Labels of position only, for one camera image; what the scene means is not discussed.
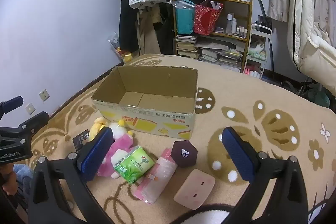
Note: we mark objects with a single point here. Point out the white wall power socket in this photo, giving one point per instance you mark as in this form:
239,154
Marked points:
44,95

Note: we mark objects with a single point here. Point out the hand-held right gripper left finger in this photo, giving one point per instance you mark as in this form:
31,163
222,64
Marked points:
95,153

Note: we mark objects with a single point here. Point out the red patterned bag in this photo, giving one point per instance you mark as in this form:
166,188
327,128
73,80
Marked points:
206,20

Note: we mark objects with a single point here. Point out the wooden shelf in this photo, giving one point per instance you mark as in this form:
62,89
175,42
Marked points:
225,0

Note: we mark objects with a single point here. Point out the clear snack packets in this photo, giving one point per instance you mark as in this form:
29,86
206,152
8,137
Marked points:
115,43

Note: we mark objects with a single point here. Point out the stack of books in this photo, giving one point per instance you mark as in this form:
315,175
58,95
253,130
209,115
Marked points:
186,48

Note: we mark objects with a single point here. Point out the pink plush bear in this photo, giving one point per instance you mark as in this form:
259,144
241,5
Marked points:
121,145

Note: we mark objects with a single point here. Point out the person's left hand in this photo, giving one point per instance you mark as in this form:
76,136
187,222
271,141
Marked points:
9,182

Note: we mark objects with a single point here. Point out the small black card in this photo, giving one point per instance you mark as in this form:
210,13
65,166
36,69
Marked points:
80,141

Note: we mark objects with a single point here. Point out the beige coat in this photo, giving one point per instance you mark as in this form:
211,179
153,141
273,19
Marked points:
148,35

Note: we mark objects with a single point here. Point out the cardboard box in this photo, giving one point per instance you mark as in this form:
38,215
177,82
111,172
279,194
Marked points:
157,119

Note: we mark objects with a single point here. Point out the pink tissue pack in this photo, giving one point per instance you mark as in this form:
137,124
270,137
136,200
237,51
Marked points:
155,182

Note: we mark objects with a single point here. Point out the teal bag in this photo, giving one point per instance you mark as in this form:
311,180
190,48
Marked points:
185,19

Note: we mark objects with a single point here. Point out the dark green bag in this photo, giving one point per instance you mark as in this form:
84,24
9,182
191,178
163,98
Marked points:
316,98

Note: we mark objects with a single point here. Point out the yellow plush toy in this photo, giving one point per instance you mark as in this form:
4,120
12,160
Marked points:
97,127

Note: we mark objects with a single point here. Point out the blue fuzzy cloth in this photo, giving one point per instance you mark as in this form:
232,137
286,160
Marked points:
24,175

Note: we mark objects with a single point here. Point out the beige brown patterned rug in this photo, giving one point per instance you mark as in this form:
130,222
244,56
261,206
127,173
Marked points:
236,98

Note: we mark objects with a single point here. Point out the black coat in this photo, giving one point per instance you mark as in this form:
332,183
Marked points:
127,24

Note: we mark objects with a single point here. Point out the green tissue pack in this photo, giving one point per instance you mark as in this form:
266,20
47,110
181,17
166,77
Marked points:
134,164

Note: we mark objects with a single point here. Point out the white wall socket round port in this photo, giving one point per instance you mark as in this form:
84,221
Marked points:
30,108

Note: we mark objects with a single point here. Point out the pale green cloth bundle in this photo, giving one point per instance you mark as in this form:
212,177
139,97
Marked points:
257,50

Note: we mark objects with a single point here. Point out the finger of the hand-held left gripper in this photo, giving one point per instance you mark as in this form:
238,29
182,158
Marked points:
14,104
35,121

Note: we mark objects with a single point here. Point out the yellow round containers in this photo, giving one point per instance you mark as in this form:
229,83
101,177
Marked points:
126,56

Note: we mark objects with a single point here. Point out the pink soft pad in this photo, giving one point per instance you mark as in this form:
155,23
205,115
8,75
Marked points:
195,187

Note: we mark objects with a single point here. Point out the maroon hexagonal box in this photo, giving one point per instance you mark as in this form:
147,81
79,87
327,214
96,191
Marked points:
185,154

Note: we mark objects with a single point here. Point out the white trolley cart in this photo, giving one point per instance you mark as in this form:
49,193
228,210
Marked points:
261,29

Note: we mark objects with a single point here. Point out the row of cosmetic bottles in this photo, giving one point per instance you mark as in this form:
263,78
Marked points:
231,24

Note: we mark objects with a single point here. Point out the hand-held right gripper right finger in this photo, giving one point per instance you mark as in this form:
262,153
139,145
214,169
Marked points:
236,150

